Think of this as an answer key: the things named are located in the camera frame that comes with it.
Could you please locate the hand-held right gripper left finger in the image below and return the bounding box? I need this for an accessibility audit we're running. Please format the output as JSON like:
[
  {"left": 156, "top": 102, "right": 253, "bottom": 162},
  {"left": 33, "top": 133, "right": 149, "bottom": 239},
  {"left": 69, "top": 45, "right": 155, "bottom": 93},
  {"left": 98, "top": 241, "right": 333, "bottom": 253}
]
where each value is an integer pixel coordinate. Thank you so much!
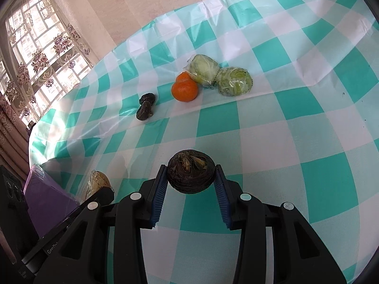
[{"left": 34, "top": 165, "right": 168, "bottom": 284}]

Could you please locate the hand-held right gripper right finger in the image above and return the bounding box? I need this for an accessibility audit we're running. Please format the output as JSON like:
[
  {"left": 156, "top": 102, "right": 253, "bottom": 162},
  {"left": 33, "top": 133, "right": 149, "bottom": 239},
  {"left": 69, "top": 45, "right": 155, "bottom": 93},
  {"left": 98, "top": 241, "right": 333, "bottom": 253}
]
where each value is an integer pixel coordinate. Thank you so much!
[{"left": 215, "top": 165, "right": 347, "bottom": 284}]

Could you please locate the dark brown water chestnut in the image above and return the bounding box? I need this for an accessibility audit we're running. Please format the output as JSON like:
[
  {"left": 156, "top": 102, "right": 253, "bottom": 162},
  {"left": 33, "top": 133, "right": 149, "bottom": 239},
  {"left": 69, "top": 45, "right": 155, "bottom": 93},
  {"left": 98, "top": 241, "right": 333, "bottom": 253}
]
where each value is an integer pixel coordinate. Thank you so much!
[{"left": 167, "top": 150, "right": 215, "bottom": 194}]

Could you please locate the purple box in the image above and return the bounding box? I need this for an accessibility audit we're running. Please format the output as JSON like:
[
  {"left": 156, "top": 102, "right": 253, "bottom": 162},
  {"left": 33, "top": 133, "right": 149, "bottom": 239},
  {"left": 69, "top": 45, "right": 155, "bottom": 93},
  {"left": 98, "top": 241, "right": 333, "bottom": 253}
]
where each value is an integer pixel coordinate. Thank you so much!
[{"left": 23, "top": 163, "right": 81, "bottom": 239}]

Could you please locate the dark brown lumpy vegetable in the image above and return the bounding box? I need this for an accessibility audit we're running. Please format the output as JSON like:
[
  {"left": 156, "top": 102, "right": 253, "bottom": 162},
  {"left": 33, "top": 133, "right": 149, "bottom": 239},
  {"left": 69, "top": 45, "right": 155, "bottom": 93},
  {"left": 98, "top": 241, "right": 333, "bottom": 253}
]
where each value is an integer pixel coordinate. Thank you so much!
[{"left": 136, "top": 93, "right": 156, "bottom": 121}]

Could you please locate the orange tangerine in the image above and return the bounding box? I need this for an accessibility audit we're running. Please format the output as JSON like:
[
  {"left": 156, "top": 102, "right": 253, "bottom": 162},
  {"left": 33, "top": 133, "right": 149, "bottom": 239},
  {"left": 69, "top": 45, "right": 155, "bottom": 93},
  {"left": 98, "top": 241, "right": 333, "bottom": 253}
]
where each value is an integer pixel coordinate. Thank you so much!
[
  {"left": 171, "top": 80, "right": 199, "bottom": 102},
  {"left": 176, "top": 71, "right": 193, "bottom": 85}
]

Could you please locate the plastic green cabbage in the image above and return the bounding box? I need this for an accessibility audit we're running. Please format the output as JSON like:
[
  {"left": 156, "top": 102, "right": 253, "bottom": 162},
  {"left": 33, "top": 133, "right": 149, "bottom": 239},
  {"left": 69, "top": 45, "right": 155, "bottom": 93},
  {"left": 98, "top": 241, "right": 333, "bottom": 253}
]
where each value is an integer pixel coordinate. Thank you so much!
[
  {"left": 186, "top": 54, "right": 221, "bottom": 88},
  {"left": 215, "top": 67, "right": 254, "bottom": 97}
]

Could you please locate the tan vegetable in plastic wrap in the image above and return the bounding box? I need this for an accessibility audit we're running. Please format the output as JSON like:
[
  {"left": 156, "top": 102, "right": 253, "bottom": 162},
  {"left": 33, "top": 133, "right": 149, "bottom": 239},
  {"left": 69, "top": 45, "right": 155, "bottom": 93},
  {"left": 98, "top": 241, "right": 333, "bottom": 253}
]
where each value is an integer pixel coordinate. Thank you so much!
[{"left": 79, "top": 170, "right": 115, "bottom": 202}]

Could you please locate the green white checkered tablecloth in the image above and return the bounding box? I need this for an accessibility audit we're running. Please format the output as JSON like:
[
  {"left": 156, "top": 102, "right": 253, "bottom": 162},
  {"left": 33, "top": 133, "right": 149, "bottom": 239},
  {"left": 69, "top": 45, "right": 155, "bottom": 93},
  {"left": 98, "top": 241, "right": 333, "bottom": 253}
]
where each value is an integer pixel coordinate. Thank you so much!
[{"left": 28, "top": 0, "right": 379, "bottom": 284}]

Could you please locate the brown patterned curtain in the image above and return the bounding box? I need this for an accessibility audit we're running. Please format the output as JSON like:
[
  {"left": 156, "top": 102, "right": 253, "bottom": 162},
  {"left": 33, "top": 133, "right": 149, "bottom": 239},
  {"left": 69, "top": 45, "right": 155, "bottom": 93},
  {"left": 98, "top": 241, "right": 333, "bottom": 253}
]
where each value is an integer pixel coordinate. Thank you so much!
[{"left": 0, "top": 93, "right": 34, "bottom": 182}]

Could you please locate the floral lace curtain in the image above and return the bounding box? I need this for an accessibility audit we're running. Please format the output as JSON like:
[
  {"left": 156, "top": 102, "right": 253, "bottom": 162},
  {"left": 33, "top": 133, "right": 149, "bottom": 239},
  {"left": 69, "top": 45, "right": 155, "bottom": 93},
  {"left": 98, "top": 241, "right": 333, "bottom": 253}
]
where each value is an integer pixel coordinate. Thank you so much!
[{"left": 0, "top": 0, "right": 94, "bottom": 132}]

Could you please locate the window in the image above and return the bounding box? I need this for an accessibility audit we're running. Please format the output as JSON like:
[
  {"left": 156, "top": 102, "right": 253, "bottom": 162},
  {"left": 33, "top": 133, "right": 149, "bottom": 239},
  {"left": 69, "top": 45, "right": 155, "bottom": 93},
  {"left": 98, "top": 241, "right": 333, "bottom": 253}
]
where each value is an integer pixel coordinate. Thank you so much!
[{"left": 4, "top": 0, "right": 92, "bottom": 126}]

